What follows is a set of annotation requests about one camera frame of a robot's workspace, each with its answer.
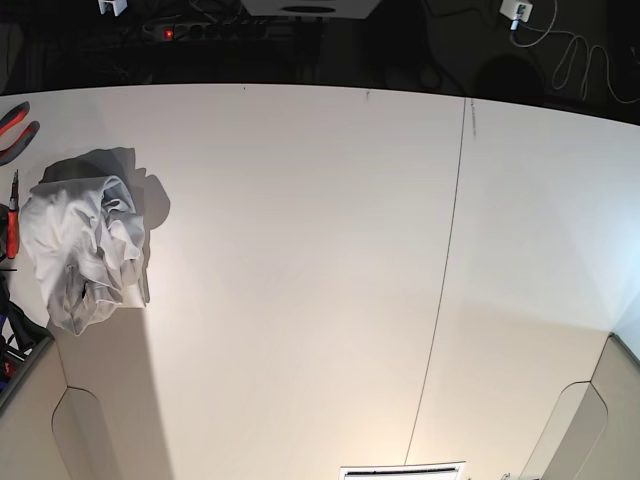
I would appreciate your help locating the black power strip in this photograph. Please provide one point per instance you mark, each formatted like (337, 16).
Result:
(206, 31)

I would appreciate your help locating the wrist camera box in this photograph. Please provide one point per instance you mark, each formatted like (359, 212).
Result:
(114, 7)
(516, 10)

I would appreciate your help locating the red handled cutter tool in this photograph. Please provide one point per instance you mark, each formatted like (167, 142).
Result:
(12, 245)

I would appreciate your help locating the black bag at left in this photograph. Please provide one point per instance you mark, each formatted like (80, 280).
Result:
(22, 342)

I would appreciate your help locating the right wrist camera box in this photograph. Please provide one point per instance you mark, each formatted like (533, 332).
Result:
(114, 7)

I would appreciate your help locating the white vent grille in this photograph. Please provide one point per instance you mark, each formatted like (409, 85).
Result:
(438, 471)

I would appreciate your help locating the white t-shirt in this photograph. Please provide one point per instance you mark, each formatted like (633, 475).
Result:
(85, 239)

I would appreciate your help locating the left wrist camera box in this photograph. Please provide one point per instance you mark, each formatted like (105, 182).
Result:
(516, 10)

